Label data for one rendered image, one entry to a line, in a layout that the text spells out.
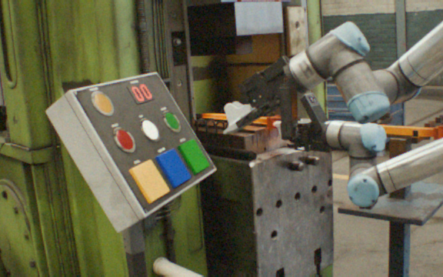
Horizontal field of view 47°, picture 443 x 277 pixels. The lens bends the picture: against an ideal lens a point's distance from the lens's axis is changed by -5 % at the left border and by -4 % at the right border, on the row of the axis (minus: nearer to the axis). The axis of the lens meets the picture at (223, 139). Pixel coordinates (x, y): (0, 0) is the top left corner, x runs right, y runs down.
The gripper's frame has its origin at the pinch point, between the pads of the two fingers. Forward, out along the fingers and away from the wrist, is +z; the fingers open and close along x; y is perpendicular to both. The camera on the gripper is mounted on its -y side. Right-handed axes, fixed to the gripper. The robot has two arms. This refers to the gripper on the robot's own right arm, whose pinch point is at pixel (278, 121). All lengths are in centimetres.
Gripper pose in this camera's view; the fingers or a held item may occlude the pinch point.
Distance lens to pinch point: 160.9
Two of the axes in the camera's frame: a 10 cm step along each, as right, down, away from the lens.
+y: 0.8, 9.8, 2.0
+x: 7.3, -1.9, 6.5
